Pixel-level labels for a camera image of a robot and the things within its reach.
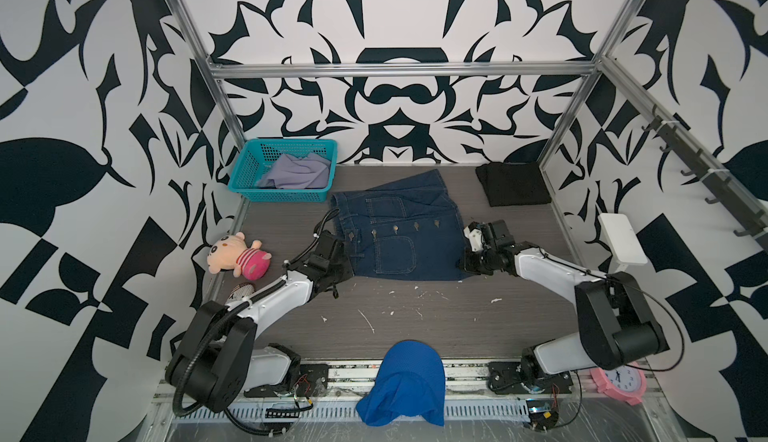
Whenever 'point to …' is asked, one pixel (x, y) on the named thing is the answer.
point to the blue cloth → (411, 381)
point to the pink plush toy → (232, 253)
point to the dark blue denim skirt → (407, 230)
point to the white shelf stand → (620, 241)
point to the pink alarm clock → (626, 384)
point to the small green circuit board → (543, 415)
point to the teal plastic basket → (258, 156)
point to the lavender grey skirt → (293, 172)
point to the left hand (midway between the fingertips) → (351, 261)
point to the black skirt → (508, 183)
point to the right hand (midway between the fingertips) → (458, 261)
